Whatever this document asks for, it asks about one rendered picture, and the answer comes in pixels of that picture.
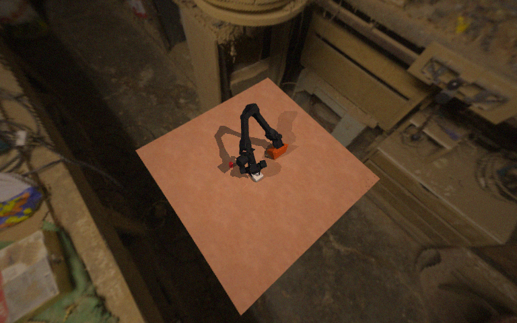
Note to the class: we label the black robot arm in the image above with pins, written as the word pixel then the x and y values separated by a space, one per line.
pixel 246 150

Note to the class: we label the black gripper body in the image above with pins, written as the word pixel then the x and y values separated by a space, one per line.
pixel 244 169

